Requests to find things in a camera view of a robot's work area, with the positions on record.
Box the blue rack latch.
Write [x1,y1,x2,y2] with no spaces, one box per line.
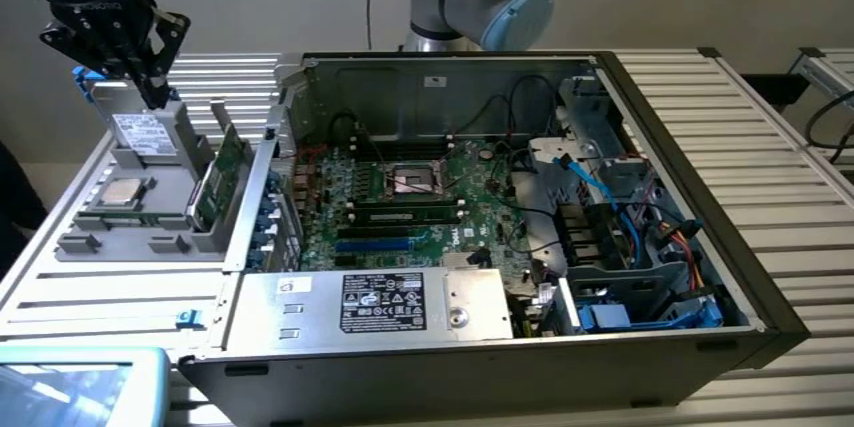
[69,64,96,104]

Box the disk with white label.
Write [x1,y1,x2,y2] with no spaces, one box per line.
[108,111,183,159]

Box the silver CPU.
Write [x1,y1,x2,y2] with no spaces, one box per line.
[88,177,159,210]

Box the green graphics card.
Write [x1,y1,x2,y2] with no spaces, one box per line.
[184,123,253,231]

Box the green RAM stick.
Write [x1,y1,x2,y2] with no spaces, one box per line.
[77,213,183,229]

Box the grey parts rack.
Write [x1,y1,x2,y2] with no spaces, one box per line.
[55,75,269,264]

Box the CPU socket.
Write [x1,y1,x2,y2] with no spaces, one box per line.
[385,160,449,199]

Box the black expansion slot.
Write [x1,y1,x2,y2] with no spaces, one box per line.
[335,223,413,242]

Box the black RAM stick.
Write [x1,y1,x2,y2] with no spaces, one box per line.
[351,203,463,227]

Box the blue expansion slot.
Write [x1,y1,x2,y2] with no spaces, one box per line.
[335,235,413,254]

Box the green Dell motherboard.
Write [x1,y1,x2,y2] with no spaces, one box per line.
[285,138,570,299]

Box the small silver heatsink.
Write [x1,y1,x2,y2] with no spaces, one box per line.
[437,252,476,272]

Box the silver power supply unit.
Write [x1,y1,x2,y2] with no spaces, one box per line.
[221,266,516,354]

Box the silver drive cage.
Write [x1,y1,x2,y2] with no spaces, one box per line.
[550,73,660,204]

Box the teal framed screen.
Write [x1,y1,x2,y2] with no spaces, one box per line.
[0,345,169,427]

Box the open black PC case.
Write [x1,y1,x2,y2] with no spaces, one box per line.
[176,49,812,427]

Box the blue disk bay caddy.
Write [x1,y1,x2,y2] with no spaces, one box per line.
[575,296,727,334]

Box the black looped wire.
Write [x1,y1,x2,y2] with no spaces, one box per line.
[457,73,560,149]

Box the blue SATA wire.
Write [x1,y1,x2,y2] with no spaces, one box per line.
[551,150,650,271]

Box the coloured power wire bundle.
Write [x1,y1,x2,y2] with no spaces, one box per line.
[654,217,720,301]

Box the thick black cable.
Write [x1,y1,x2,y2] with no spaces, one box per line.
[802,90,854,154]

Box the aluminium profile rail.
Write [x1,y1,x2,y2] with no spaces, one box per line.
[788,46,854,114]

